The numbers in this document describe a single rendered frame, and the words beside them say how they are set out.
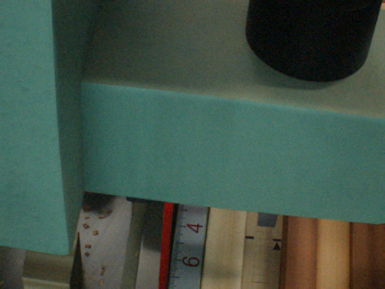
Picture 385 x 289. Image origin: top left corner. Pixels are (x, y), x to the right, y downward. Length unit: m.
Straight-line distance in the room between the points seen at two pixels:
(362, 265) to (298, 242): 0.04
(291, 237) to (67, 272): 0.17
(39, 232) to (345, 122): 0.13
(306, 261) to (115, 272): 0.20
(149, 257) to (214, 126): 0.26
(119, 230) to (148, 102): 0.29
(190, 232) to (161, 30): 0.12
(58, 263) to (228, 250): 0.15
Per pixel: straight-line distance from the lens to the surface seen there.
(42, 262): 0.54
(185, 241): 0.41
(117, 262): 0.58
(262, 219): 0.42
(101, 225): 0.60
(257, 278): 0.42
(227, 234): 0.42
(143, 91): 0.31
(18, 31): 0.26
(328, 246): 0.43
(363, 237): 0.43
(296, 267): 0.41
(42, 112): 0.28
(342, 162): 0.34
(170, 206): 0.42
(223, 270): 0.41
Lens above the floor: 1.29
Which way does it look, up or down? 49 degrees down
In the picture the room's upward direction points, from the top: 6 degrees clockwise
